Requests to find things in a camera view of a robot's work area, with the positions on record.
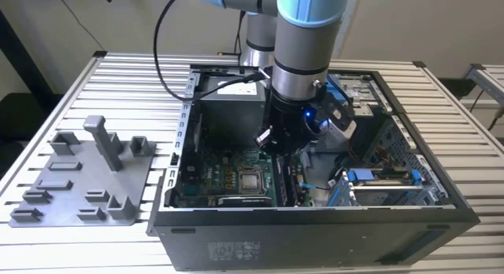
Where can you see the blue RAM stick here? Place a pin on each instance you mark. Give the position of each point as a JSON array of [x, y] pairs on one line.
[[285, 185]]

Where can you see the green motherboard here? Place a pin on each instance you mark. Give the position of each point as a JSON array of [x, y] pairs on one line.
[[221, 167]]

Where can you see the black slanted frame bar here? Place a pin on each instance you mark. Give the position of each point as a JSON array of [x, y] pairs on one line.
[[23, 52]]

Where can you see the grey plastic parts rack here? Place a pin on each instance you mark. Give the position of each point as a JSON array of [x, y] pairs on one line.
[[95, 179]]

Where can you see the silver CPU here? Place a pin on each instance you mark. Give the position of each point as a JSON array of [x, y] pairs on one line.
[[251, 184]]

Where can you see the hard disk in blue carrier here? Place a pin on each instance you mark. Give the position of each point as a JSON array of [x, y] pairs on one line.
[[378, 194]]

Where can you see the black graphics card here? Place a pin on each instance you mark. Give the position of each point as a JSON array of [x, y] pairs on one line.
[[245, 201]]

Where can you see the grey metal drive cage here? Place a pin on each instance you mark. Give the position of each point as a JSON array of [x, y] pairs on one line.
[[366, 94]]

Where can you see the black box beyond table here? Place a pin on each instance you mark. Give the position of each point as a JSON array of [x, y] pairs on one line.
[[457, 88]]

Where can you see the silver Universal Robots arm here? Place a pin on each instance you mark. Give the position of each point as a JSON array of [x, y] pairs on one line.
[[303, 49]]

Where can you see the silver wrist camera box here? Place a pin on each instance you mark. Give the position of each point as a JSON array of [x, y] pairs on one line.
[[341, 126]]

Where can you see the aluminium slat side table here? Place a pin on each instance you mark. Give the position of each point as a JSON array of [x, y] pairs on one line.
[[489, 79]]

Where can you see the grey power supply unit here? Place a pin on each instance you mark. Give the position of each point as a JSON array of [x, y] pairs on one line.
[[229, 120]]

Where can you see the black open PC case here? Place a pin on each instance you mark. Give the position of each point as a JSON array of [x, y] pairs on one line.
[[275, 241]]

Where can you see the black chair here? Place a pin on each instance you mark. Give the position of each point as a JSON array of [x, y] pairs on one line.
[[23, 120]]

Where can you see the blue plastic drive bay latch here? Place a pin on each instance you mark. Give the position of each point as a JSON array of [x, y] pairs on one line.
[[337, 92]]

